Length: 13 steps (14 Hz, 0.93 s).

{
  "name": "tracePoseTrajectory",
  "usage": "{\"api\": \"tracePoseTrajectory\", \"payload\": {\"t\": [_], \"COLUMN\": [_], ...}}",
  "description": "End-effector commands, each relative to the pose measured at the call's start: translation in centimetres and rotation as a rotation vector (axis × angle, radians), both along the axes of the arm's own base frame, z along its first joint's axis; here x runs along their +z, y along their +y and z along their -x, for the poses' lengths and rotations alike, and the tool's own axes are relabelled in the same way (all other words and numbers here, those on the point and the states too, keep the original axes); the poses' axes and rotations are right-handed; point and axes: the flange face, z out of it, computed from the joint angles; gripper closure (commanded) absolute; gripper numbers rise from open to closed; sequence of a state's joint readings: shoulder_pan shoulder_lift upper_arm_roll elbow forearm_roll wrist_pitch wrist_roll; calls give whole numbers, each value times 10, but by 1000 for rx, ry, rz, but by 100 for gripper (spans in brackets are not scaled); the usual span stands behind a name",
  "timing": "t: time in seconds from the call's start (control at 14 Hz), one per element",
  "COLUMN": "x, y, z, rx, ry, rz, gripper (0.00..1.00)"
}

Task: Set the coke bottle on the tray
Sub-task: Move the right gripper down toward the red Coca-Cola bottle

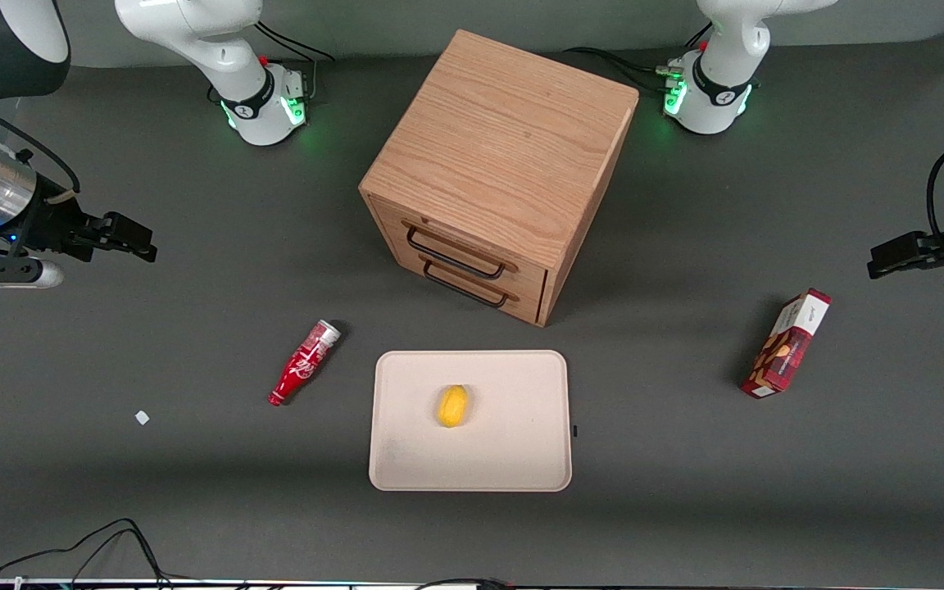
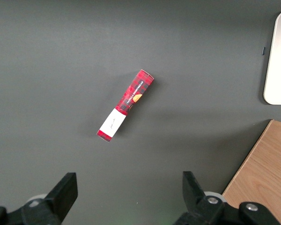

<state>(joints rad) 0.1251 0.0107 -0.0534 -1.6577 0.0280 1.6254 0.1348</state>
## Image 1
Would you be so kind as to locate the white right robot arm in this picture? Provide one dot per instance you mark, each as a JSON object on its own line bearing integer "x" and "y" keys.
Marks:
{"x": 218, "y": 49}

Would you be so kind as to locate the yellow lemon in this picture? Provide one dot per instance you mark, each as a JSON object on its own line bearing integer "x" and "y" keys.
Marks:
{"x": 453, "y": 406}

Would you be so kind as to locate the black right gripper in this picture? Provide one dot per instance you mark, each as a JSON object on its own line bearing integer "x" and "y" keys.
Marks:
{"x": 52, "y": 225}

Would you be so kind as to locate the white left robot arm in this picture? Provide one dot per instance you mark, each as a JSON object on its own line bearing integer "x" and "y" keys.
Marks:
{"x": 726, "y": 49}

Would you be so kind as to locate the red coke bottle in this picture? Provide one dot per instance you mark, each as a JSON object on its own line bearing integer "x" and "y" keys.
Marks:
{"x": 304, "y": 365}

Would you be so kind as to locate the red cookie box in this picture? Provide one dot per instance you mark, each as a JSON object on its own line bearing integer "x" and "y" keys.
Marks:
{"x": 783, "y": 348}

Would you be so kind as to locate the beige plastic tray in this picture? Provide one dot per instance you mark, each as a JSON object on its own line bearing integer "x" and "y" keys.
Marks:
{"x": 505, "y": 442}

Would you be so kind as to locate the wooden two-drawer cabinet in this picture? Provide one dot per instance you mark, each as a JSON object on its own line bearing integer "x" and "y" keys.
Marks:
{"x": 505, "y": 147}

